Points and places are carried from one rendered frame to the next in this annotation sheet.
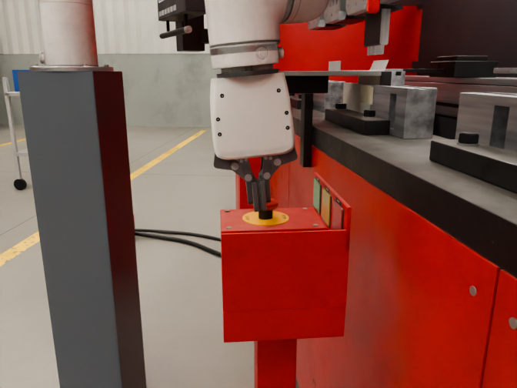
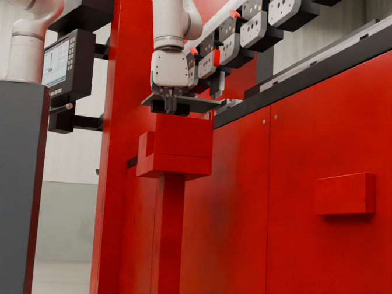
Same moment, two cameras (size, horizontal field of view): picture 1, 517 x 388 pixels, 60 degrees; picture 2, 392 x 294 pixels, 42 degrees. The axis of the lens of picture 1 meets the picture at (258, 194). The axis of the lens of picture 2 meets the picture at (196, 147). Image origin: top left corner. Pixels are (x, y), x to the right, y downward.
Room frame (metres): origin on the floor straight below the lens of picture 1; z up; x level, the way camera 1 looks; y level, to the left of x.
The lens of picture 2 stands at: (-0.79, 0.23, 0.50)
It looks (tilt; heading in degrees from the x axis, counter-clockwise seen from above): 10 degrees up; 347
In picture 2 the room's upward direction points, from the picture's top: 3 degrees clockwise
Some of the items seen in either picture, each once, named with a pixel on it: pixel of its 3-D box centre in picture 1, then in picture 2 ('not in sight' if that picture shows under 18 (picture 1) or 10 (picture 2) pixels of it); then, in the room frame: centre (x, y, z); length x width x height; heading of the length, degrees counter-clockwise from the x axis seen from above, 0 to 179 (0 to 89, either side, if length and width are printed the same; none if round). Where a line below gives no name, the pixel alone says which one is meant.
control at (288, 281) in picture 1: (275, 247); (174, 144); (0.62, -0.03, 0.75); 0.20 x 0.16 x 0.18; 5
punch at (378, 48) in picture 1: (376, 33); (216, 86); (1.11, -0.27, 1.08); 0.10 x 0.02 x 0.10; 7
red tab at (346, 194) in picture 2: not in sight; (342, 195); (0.07, -0.25, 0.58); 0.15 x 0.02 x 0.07; 7
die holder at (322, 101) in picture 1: (315, 93); not in sight; (1.65, -0.20, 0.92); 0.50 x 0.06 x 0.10; 7
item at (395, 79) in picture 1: (379, 78); (219, 108); (1.07, -0.28, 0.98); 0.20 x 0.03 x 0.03; 7
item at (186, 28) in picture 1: (174, 27); (53, 107); (2.27, 0.40, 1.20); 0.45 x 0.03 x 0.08; 26
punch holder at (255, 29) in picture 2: not in sight; (261, 20); (0.74, -0.32, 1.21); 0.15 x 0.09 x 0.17; 7
